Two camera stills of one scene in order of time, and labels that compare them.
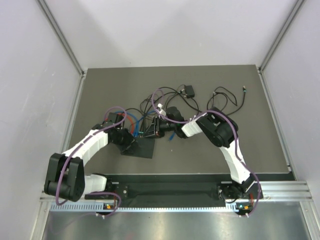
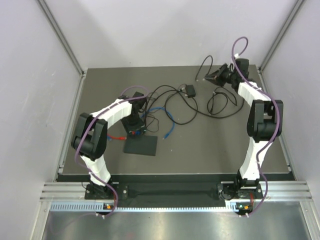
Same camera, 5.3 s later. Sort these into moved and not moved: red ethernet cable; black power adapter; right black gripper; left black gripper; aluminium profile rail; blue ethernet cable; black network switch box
Moved: red ethernet cable; left black gripper; blue ethernet cable; right black gripper
Not moved: aluminium profile rail; black power adapter; black network switch box
